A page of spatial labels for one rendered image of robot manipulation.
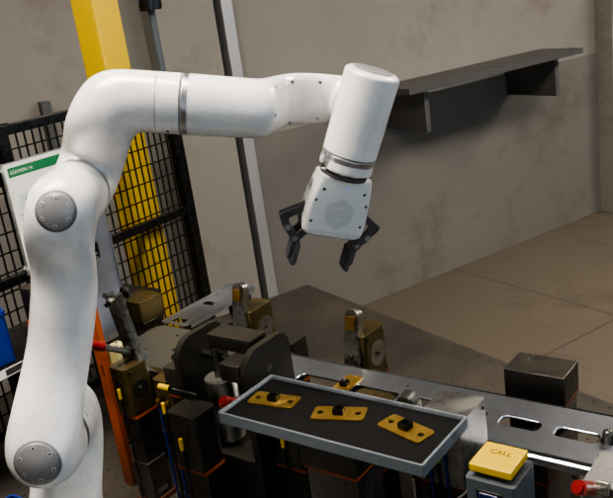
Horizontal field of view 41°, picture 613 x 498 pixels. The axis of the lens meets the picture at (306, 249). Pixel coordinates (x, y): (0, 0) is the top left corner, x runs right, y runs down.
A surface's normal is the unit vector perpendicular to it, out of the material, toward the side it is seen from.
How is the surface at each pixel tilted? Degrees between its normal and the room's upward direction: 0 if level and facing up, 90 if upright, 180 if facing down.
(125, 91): 65
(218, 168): 90
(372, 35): 90
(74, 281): 111
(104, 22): 90
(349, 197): 99
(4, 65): 90
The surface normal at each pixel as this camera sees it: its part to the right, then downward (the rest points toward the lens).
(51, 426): 0.21, -0.19
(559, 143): 0.55, 0.18
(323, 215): 0.21, 0.43
